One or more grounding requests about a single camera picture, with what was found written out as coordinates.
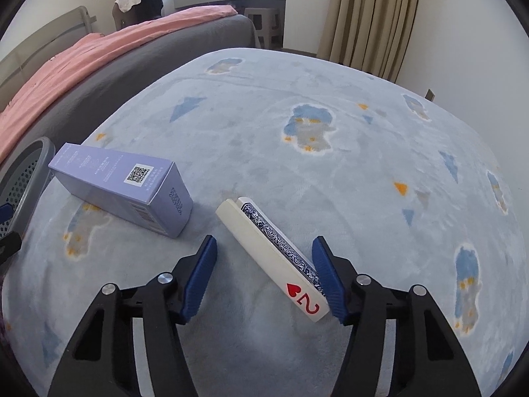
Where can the grey perforated wastebasket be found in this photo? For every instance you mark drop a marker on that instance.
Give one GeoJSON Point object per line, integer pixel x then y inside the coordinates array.
{"type": "Point", "coordinates": [24, 173]}

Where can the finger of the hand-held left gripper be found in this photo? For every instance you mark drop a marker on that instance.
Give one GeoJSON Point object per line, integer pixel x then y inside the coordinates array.
{"type": "Point", "coordinates": [5, 215]}
{"type": "Point", "coordinates": [8, 250]}

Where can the grey headboard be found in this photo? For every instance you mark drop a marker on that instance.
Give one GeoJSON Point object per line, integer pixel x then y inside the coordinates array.
{"type": "Point", "coordinates": [41, 37]}

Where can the grey plastic stool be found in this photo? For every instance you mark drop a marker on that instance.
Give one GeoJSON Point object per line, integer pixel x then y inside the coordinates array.
{"type": "Point", "coordinates": [264, 20]}

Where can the wall socket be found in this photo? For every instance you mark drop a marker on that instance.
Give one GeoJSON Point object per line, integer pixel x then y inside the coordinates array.
{"type": "Point", "coordinates": [430, 94]}

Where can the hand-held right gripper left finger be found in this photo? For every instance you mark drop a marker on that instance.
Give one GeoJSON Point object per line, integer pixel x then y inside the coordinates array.
{"type": "Point", "coordinates": [200, 281]}

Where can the beige curtain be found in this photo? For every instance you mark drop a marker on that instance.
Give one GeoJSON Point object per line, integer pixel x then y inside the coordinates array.
{"type": "Point", "coordinates": [368, 20]}

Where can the grey bed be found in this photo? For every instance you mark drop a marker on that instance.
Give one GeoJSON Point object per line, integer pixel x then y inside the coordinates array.
{"type": "Point", "coordinates": [144, 62]}

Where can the brown chair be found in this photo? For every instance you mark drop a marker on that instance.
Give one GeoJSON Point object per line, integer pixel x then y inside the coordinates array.
{"type": "Point", "coordinates": [126, 20]}

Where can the long purple cardboard box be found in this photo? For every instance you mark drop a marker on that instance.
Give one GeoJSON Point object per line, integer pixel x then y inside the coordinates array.
{"type": "Point", "coordinates": [107, 173]}

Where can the white cloth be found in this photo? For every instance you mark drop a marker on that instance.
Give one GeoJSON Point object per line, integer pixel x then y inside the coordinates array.
{"type": "Point", "coordinates": [127, 1]}

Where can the pink blanket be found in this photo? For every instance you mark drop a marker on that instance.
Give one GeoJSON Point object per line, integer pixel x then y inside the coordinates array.
{"type": "Point", "coordinates": [62, 70]}

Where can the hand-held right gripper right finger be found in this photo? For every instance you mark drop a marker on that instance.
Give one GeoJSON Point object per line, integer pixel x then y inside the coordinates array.
{"type": "Point", "coordinates": [328, 281]}

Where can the white playing card box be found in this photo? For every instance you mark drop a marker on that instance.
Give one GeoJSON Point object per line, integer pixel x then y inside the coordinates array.
{"type": "Point", "coordinates": [264, 248]}

